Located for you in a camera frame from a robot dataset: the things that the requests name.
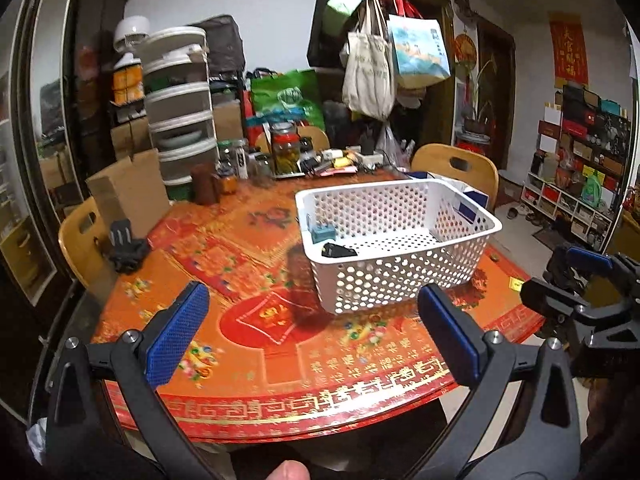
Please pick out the open cardboard box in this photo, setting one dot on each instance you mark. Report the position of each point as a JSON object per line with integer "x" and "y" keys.
{"x": 130, "y": 195}

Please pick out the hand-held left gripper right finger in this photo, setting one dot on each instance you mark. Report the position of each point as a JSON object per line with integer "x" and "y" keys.
{"x": 450, "y": 335}

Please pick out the black hanging bag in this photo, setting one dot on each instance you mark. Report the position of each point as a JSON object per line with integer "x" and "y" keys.
{"x": 320, "y": 30}

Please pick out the orange box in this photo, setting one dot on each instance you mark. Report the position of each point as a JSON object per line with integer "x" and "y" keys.
{"x": 127, "y": 85}

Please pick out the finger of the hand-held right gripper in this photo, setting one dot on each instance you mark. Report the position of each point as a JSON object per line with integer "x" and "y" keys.
{"x": 590, "y": 259}
{"x": 550, "y": 300}

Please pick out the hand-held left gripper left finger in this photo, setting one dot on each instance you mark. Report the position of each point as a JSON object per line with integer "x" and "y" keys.
{"x": 177, "y": 330}

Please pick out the brown ceramic jar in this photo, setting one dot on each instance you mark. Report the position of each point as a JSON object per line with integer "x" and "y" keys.
{"x": 202, "y": 182}

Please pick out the white cubby shelf unit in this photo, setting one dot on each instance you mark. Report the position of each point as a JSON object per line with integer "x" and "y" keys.
{"x": 575, "y": 160}

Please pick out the white power strip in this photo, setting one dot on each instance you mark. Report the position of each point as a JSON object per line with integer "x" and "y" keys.
{"x": 370, "y": 158}

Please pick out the beige canvas tote bag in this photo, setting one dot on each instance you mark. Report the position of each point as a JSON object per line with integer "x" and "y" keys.
{"x": 367, "y": 75}

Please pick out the small yellow block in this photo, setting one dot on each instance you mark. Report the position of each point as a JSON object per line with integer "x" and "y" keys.
{"x": 514, "y": 284}

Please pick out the potted plant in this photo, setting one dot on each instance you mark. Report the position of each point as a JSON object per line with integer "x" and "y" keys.
{"x": 475, "y": 105}

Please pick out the dark wooden mirror cabinet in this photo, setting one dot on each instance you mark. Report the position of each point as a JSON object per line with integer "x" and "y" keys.
{"x": 30, "y": 135}

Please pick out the blue printed tote bag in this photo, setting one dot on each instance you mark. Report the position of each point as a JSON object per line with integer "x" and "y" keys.
{"x": 417, "y": 50}

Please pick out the red wall scroll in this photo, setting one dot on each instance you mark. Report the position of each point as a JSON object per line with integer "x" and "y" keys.
{"x": 570, "y": 50}

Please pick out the dark doormat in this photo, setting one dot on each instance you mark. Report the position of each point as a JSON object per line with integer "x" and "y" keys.
{"x": 547, "y": 232}

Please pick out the white plastic drawer tower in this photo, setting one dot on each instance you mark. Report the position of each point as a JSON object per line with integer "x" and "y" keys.
{"x": 180, "y": 110}

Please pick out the clear plastic bag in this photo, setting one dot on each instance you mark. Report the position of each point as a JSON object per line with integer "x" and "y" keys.
{"x": 392, "y": 147}

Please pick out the person's left hand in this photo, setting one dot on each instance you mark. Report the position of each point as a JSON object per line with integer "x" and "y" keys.
{"x": 292, "y": 471}

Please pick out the yellow orange packet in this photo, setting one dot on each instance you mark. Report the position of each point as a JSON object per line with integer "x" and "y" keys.
{"x": 341, "y": 162}

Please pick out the black power adapter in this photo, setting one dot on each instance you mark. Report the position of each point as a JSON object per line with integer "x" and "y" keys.
{"x": 367, "y": 142}

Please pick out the white and blue paper bag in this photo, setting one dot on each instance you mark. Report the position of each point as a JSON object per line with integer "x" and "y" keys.
{"x": 475, "y": 197}

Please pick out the black bundled object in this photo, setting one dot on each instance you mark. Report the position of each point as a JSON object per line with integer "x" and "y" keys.
{"x": 125, "y": 250}

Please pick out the green shopping bag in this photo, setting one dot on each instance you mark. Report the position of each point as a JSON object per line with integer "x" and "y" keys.
{"x": 287, "y": 95}

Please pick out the light slippers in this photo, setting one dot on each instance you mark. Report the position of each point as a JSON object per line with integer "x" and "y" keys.
{"x": 515, "y": 211}

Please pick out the small orange jar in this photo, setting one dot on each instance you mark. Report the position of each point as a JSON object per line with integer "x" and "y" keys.
{"x": 228, "y": 183}

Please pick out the white perforated plastic basket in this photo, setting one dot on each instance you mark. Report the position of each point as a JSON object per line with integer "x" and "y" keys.
{"x": 400, "y": 285}

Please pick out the teal charger plug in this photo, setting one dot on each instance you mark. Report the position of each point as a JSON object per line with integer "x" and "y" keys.
{"x": 322, "y": 233}

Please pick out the glass pickle jar red lid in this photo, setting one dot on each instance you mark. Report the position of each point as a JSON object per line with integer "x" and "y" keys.
{"x": 286, "y": 150}

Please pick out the black charger plug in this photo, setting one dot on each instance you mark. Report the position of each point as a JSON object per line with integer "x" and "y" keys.
{"x": 337, "y": 250}

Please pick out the black fabric bag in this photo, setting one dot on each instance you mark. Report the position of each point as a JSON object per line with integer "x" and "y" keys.
{"x": 220, "y": 45}

